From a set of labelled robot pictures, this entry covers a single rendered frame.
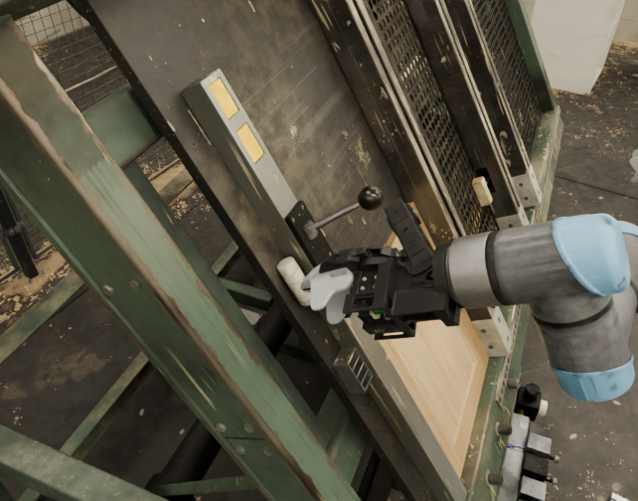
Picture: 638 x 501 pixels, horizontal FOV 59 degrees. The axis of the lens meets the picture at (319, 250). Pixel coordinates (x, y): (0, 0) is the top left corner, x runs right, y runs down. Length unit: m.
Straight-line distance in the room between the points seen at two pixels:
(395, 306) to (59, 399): 2.22
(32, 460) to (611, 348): 1.31
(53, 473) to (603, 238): 1.30
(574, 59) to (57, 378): 4.27
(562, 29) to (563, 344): 4.56
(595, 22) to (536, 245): 4.51
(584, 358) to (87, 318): 2.60
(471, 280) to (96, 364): 2.34
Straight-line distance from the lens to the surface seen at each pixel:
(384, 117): 1.18
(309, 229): 0.84
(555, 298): 0.56
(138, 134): 0.78
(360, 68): 1.15
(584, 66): 5.13
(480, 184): 1.65
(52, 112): 0.62
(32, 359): 2.90
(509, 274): 0.55
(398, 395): 1.04
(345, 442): 1.04
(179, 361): 0.73
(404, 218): 0.66
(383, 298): 0.59
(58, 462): 1.55
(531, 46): 2.61
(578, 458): 2.53
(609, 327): 0.60
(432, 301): 0.58
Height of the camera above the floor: 2.03
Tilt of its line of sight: 41 degrees down
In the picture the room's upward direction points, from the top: straight up
